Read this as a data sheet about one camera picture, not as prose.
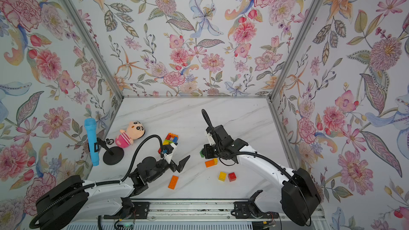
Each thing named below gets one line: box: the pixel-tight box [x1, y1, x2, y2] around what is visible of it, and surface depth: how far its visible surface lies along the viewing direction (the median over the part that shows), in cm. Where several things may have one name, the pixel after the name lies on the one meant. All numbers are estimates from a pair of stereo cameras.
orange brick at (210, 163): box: [204, 159, 215, 168], surface depth 91 cm
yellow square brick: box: [218, 171, 227, 183], surface depth 84 cm
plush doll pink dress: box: [115, 131, 132, 149], surface depth 94 cm
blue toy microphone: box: [84, 117, 100, 167], surface depth 75 cm
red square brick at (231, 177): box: [227, 171, 237, 183], surface depth 83 cm
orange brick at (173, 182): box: [167, 175, 179, 190], surface depth 84 cm
